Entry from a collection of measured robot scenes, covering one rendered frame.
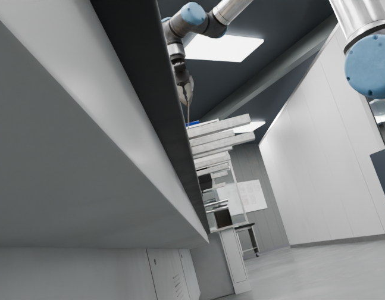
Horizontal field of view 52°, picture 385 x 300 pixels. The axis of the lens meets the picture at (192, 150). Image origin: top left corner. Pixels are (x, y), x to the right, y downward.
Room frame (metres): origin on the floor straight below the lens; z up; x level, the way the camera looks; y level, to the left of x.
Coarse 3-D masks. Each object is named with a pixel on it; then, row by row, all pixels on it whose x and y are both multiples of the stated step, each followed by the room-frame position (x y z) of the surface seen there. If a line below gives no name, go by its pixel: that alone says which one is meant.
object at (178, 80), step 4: (176, 56) 1.43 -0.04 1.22; (180, 56) 1.43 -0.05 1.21; (172, 60) 1.44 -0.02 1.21; (176, 60) 1.45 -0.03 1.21; (180, 60) 1.46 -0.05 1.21; (184, 60) 1.46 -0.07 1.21; (176, 72) 1.43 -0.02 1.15; (180, 72) 1.43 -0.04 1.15; (184, 72) 1.43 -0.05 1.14; (188, 72) 1.45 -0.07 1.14; (176, 76) 1.43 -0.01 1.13; (180, 76) 1.43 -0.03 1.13; (184, 76) 1.43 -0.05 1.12; (188, 76) 1.43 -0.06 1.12; (176, 80) 1.43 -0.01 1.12; (180, 80) 1.43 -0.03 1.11; (184, 80) 1.43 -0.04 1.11; (180, 84) 1.45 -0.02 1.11; (184, 84) 1.47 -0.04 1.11
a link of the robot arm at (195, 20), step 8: (184, 8) 1.32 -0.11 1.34; (192, 8) 1.33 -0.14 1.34; (200, 8) 1.35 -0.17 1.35; (176, 16) 1.36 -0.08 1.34; (184, 16) 1.33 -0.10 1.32; (192, 16) 1.32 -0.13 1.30; (200, 16) 1.35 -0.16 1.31; (168, 24) 1.39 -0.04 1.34; (176, 24) 1.37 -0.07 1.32; (184, 24) 1.36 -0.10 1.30; (192, 24) 1.35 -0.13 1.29; (200, 24) 1.38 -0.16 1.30; (176, 32) 1.39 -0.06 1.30; (184, 32) 1.39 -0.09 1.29; (192, 32) 1.42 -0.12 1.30; (200, 32) 1.42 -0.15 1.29
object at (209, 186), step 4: (200, 176) 1.31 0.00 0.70; (204, 176) 1.31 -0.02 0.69; (208, 176) 1.31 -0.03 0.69; (200, 180) 1.31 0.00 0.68; (204, 180) 1.31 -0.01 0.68; (208, 180) 1.31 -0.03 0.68; (200, 184) 1.32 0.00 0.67; (204, 184) 1.34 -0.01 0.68; (208, 184) 1.36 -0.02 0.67; (204, 188) 1.43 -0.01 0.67; (208, 188) 1.46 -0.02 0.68
